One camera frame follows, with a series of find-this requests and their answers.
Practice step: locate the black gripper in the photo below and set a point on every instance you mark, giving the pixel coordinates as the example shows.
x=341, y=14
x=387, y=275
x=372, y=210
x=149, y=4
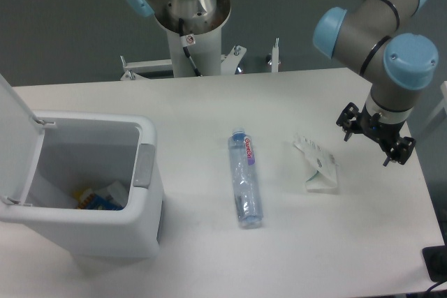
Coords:
x=397, y=149

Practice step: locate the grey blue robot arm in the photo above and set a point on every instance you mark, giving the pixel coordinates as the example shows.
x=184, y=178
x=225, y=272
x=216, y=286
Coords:
x=367, y=41

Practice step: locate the yellow blue trash item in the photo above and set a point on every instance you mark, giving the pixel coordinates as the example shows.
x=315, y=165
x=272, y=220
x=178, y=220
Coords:
x=87, y=199

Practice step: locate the white trash in bin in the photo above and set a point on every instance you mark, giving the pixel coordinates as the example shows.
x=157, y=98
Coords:
x=115, y=193

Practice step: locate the white paper wrapper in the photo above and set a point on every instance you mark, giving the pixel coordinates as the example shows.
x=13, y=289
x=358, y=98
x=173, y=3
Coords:
x=321, y=172

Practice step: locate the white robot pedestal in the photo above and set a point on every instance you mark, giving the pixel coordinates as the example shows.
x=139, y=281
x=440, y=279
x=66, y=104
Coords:
x=196, y=23

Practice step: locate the white trash can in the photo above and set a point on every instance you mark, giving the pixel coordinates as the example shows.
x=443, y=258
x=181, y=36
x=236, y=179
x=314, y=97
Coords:
x=90, y=150

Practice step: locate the white metal base frame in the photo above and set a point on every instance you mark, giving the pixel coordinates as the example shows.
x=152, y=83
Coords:
x=207, y=63

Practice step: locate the white furniture leg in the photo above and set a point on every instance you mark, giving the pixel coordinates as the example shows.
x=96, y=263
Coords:
x=436, y=117

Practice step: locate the white trash can lid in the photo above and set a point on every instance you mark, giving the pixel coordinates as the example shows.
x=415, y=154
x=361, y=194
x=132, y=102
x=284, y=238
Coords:
x=21, y=143

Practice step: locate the clear plastic water bottle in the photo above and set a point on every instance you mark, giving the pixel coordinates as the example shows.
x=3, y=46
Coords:
x=244, y=179

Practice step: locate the black device at edge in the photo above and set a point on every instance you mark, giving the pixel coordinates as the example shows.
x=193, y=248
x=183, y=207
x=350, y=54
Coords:
x=435, y=262

